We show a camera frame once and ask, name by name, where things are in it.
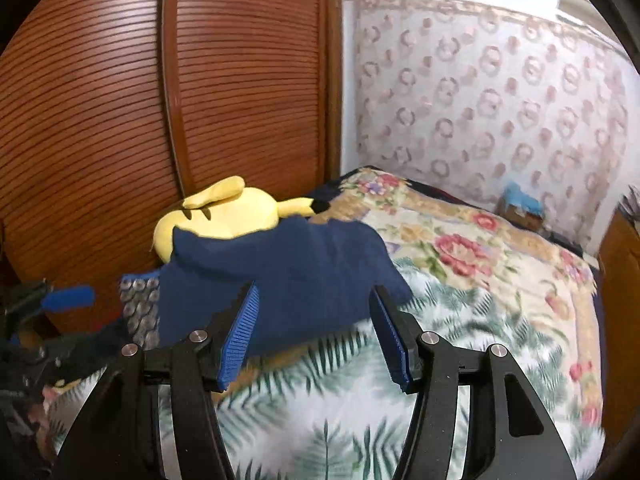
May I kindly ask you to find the dark patterned pillow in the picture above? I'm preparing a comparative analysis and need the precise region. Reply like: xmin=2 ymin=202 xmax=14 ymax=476
xmin=120 ymin=272 xmax=163 ymax=351

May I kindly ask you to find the wooden louvered wardrobe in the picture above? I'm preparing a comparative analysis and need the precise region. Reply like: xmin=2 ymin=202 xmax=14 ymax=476
xmin=0 ymin=0 xmax=346 ymax=336

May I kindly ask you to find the circle-patterned sheer curtain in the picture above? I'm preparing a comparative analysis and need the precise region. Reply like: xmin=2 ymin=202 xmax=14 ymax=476
xmin=345 ymin=0 xmax=631 ymax=256

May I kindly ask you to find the yellow plush toy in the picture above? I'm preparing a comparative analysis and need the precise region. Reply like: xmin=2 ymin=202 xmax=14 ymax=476
xmin=152 ymin=176 xmax=331 ymax=264

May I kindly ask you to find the floral blanket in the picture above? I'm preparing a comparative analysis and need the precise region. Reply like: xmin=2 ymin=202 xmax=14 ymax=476
xmin=312 ymin=167 xmax=608 ymax=480

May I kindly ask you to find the bed with navy sheet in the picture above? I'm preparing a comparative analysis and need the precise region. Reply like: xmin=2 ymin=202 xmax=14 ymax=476
xmin=310 ymin=165 xmax=606 ymax=281

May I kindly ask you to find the wooden sideboard cabinet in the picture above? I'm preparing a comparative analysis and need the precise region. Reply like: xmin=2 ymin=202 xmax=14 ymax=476
xmin=597 ymin=210 xmax=640 ymax=441

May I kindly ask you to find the palm leaf printed sheet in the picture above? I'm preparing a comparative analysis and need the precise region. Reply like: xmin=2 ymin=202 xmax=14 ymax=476
xmin=50 ymin=257 xmax=506 ymax=480

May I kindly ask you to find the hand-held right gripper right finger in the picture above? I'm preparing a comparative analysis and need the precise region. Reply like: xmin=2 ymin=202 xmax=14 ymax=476
xmin=369 ymin=285 xmax=578 ymax=480

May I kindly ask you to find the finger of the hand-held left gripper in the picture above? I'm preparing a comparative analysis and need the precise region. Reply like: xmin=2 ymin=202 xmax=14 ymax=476
xmin=37 ymin=319 xmax=133 ymax=373
xmin=10 ymin=282 xmax=96 ymax=313

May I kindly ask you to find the navy blue printed t-shirt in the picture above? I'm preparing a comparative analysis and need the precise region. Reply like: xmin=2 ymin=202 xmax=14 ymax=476
xmin=157 ymin=215 xmax=413 ymax=361

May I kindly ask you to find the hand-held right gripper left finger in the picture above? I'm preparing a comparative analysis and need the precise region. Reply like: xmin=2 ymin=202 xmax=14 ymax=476
xmin=50 ymin=282 xmax=261 ymax=480

